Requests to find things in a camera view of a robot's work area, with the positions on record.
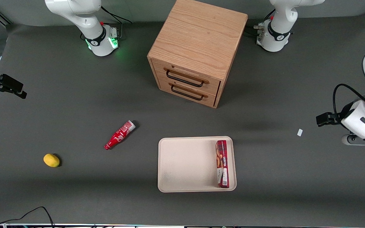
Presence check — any red cola bottle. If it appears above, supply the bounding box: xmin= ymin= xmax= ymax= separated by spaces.
xmin=104 ymin=120 xmax=136 ymax=150

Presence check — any dark grey table mat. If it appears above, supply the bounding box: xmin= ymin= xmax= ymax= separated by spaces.
xmin=0 ymin=13 xmax=365 ymax=226

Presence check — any wooden drawer cabinet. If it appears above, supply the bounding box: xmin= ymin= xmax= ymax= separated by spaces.
xmin=147 ymin=0 xmax=248 ymax=109

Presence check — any black arm base cable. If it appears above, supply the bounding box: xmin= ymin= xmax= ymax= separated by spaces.
xmin=245 ymin=25 xmax=260 ymax=37
xmin=101 ymin=6 xmax=132 ymax=41

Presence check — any yellow lemon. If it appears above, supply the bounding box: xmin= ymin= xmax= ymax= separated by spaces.
xmin=43 ymin=154 xmax=60 ymax=168

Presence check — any red cookie box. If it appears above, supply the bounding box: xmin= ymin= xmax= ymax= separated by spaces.
xmin=215 ymin=140 xmax=230 ymax=189

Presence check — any black metal drawer handle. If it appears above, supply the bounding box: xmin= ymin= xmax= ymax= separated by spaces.
xmin=170 ymin=84 xmax=204 ymax=101
xmin=166 ymin=70 xmax=204 ymax=88

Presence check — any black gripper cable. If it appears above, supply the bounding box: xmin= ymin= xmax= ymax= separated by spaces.
xmin=332 ymin=84 xmax=365 ymax=117

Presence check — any black left arm base cable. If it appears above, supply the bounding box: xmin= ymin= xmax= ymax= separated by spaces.
xmin=245 ymin=25 xmax=260 ymax=37

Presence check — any black floor cable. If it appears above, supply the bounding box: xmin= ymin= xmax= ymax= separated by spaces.
xmin=0 ymin=206 xmax=55 ymax=228

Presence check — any beige plastic tray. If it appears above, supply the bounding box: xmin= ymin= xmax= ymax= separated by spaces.
xmin=157 ymin=136 xmax=237 ymax=193

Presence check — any black right arm base cable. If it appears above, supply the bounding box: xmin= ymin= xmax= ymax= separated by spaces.
xmin=101 ymin=6 xmax=132 ymax=41

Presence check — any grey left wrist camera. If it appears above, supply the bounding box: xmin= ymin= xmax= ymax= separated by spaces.
xmin=342 ymin=134 xmax=365 ymax=147

